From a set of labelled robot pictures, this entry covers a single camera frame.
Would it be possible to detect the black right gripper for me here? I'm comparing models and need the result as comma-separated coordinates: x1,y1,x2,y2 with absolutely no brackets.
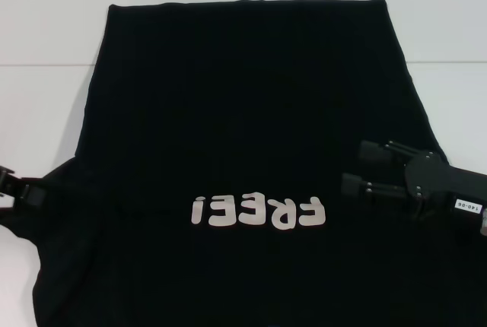
340,139,487,224

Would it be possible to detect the black shirt with FREE print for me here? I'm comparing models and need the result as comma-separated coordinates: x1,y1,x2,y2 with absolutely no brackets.
0,0,487,327

